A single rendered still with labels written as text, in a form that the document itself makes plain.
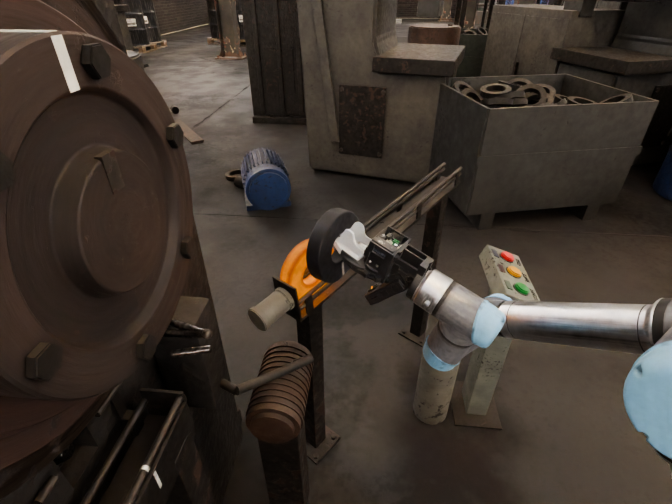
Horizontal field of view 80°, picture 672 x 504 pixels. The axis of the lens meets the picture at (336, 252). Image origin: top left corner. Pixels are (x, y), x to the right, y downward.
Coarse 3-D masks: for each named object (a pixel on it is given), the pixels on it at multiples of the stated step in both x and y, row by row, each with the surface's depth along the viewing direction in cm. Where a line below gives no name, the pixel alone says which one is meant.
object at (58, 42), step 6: (0, 30) 26; (6, 30) 26; (12, 30) 26; (18, 30) 26; (24, 30) 26; (30, 30) 26; (36, 30) 26; (42, 30) 26; (48, 30) 26; (54, 30) 26; (54, 36) 26; (60, 36) 26; (54, 42) 26; (60, 42) 26; (60, 48) 26; (60, 54) 26; (66, 54) 27; (60, 60) 26; (66, 60) 27; (66, 66) 27; (66, 72) 27; (72, 72) 27; (66, 78) 27; (72, 78) 27; (72, 84) 27; (78, 84) 28; (72, 90) 27
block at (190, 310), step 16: (192, 304) 72; (208, 304) 73; (192, 320) 69; (208, 320) 73; (160, 352) 72; (160, 368) 75; (176, 368) 75; (192, 368) 74; (208, 368) 75; (224, 368) 83; (176, 384) 77; (192, 384) 77; (208, 384) 77; (192, 400) 80; (208, 400) 79
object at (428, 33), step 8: (416, 24) 464; (424, 24) 464; (432, 24) 464; (440, 24) 464; (448, 24) 450; (408, 32) 459; (416, 32) 442; (424, 32) 436; (432, 32) 432; (440, 32) 432; (448, 32) 433; (456, 32) 439; (408, 40) 459; (416, 40) 445; (424, 40) 439; (432, 40) 436; (440, 40) 436; (448, 40) 438; (456, 40) 444
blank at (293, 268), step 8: (304, 240) 93; (296, 248) 91; (304, 248) 91; (288, 256) 91; (296, 256) 90; (304, 256) 91; (288, 264) 90; (296, 264) 90; (304, 264) 92; (288, 272) 90; (296, 272) 91; (288, 280) 90; (296, 280) 92; (304, 280) 98; (312, 280) 98; (320, 280) 99; (296, 288) 93; (304, 288) 96
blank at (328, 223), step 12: (324, 216) 79; (336, 216) 78; (348, 216) 82; (324, 228) 77; (336, 228) 79; (348, 228) 83; (312, 240) 77; (324, 240) 77; (312, 252) 78; (324, 252) 78; (336, 252) 87; (312, 264) 79; (324, 264) 79; (336, 264) 83; (324, 276) 81; (336, 276) 85
